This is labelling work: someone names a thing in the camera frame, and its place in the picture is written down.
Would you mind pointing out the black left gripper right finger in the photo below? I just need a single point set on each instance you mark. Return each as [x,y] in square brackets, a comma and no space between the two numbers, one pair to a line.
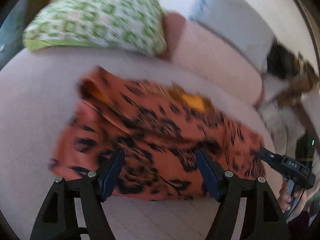
[248,208]

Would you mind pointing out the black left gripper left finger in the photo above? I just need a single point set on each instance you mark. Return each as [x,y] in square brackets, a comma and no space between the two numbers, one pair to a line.
[73,208]

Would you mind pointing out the orange black floral garment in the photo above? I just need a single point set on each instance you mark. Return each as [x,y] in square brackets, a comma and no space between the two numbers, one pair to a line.
[159,129]

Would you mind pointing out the person's right hand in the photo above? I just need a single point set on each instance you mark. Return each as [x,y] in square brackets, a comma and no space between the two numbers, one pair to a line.
[285,198]

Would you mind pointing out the striped grey cloth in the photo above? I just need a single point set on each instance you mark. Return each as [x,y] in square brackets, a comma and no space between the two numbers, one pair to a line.
[282,123]

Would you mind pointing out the brown patterned blanket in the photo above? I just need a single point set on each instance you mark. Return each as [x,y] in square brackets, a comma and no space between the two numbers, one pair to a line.
[296,70]

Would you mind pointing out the pale quilted bed cover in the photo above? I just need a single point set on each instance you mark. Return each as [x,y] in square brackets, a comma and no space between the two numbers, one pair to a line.
[38,97]

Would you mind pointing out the pink bolster cushion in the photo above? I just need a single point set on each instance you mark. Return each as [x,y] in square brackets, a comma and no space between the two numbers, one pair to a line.
[194,48]

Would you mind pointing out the light blue pillow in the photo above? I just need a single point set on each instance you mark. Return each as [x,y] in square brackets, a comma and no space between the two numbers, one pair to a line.
[236,22]

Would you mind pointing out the green white patterned pillow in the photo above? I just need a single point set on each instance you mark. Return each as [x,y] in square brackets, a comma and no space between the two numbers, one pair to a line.
[133,25]

